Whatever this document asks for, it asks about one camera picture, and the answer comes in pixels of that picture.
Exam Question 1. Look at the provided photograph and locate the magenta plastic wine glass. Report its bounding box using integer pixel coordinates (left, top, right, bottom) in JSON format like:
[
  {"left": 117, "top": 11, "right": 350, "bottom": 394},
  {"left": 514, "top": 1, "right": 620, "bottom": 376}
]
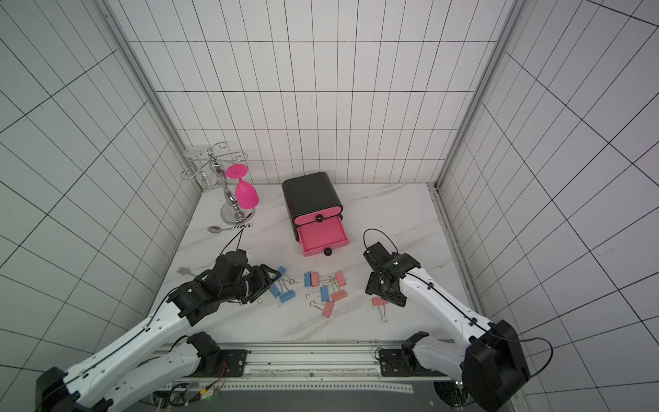
[{"left": 226, "top": 164, "right": 260, "bottom": 209}]

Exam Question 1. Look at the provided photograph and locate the pink binder clip bottom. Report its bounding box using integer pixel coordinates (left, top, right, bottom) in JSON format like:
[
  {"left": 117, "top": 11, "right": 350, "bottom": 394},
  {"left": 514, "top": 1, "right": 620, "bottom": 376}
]
[{"left": 309, "top": 300, "right": 335, "bottom": 319}]

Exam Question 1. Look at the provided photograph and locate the clear wine glass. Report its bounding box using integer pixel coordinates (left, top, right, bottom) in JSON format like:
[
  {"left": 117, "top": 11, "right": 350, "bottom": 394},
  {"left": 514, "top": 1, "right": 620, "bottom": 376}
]
[{"left": 180, "top": 146, "right": 218, "bottom": 191}]

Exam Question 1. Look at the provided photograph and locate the metal spoon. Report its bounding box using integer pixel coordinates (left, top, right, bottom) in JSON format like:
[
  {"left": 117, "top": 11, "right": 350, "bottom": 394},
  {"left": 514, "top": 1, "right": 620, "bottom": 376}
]
[{"left": 207, "top": 226, "right": 233, "bottom": 234}]

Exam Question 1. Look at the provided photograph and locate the blue binder clip far left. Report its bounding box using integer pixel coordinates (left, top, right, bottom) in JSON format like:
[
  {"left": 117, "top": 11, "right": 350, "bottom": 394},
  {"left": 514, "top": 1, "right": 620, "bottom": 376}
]
[{"left": 257, "top": 283, "right": 281, "bottom": 304}]

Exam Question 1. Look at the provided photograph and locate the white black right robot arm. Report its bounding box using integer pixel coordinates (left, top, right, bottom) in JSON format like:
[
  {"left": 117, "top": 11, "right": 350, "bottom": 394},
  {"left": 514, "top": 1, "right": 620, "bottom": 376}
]
[{"left": 364, "top": 252, "right": 531, "bottom": 411}]

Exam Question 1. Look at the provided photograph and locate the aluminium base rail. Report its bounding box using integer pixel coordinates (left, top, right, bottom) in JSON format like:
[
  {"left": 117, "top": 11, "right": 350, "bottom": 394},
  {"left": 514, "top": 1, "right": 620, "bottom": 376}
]
[{"left": 148, "top": 339, "right": 526, "bottom": 395}]

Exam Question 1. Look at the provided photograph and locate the blue binder clip centre lower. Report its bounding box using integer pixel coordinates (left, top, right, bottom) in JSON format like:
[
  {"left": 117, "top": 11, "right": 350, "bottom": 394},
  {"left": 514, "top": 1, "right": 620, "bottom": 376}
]
[{"left": 305, "top": 285, "right": 330, "bottom": 303}]

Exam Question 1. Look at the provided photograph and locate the pink drawer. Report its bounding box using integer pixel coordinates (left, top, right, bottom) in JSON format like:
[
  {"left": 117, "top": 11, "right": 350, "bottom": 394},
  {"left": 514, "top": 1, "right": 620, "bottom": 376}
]
[
  {"left": 293, "top": 206, "right": 343, "bottom": 226},
  {"left": 297, "top": 216, "right": 350, "bottom": 257}
]

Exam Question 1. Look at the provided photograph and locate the pink top drawer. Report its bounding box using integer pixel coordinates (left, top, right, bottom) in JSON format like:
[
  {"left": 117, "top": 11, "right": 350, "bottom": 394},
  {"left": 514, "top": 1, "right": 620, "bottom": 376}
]
[{"left": 293, "top": 206, "right": 343, "bottom": 226}]

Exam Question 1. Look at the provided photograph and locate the pink binder clip lone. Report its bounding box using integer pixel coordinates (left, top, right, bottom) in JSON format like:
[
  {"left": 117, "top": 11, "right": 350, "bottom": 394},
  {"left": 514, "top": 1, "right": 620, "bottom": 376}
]
[{"left": 372, "top": 297, "right": 388, "bottom": 323}]

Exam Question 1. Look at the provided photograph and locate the blue binder clip lower left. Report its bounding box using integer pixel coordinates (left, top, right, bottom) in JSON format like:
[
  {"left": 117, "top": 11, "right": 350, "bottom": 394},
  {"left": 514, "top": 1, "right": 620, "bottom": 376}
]
[{"left": 279, "top": 282, "right": 295, "bottom": 303}]

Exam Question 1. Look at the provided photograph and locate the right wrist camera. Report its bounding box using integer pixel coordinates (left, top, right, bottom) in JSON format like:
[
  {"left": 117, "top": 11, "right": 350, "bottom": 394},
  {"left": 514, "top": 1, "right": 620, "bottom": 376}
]
[{"left": 363, "top": 242, "right": 398, "bottom": 272}]

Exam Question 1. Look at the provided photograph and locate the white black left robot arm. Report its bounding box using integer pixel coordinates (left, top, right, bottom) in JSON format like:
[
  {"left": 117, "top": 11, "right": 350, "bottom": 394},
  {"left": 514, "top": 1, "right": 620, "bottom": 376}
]
[{"left": 35, "top": 249, "right": 281, "bottom": 411}]

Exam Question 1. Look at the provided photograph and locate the blue binder clip centre upper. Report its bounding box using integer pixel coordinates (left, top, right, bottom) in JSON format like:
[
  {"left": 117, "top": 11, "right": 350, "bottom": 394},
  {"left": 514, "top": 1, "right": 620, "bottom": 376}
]
[{"left": 289, "top": 272, "right": 312, "bottom": 288}]

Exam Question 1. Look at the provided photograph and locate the black drawer cabinet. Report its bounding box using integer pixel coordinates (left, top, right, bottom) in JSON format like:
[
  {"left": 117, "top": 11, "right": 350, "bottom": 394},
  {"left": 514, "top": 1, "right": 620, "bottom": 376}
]
[{"left": 281, "top": 172, "right": 343, "bottom": 241}]

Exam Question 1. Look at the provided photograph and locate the chrome glass rack stand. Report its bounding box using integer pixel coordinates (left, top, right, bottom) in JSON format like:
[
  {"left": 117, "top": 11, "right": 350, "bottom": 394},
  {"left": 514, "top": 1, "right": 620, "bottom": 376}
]
[{"left": 204, "top": 142, "right": 256, "bottom": 227}]

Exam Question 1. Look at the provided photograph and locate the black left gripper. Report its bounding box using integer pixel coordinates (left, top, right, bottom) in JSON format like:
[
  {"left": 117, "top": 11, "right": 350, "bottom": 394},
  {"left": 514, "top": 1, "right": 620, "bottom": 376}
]
[{"left": 220, "top": 264, "right": 281, "bottom": 306}]

